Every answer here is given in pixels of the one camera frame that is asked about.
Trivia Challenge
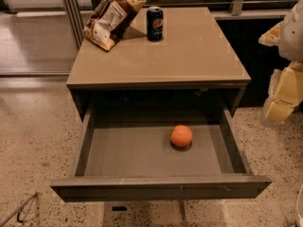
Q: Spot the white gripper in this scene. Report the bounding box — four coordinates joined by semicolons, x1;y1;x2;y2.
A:
258;22;303;127

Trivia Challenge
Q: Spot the orange fruit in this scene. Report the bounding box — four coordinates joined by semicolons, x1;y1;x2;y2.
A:
170;125;192;148

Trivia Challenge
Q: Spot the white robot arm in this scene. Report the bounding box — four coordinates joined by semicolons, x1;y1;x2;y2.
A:
258;0;303;127

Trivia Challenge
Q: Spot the grey cabinet counter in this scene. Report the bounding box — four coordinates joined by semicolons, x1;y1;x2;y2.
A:
66;8;250;116

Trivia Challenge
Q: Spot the open grey top drawer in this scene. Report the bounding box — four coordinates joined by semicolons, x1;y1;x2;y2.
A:
51;107;272;201

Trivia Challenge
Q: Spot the blue Pepsi soda can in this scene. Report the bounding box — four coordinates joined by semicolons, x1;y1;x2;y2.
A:
146;6;164;42

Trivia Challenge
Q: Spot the brown chip bag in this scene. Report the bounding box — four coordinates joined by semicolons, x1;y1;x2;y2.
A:
83;0;147;51

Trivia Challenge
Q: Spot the metal rod on floor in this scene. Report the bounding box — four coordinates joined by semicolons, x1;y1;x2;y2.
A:
0;192;38;227

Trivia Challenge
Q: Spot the white cable on floor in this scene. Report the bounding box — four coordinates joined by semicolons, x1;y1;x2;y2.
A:
294;183;303;227

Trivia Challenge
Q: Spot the metal window frame post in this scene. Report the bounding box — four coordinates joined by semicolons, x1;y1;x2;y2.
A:
62;0;83;49

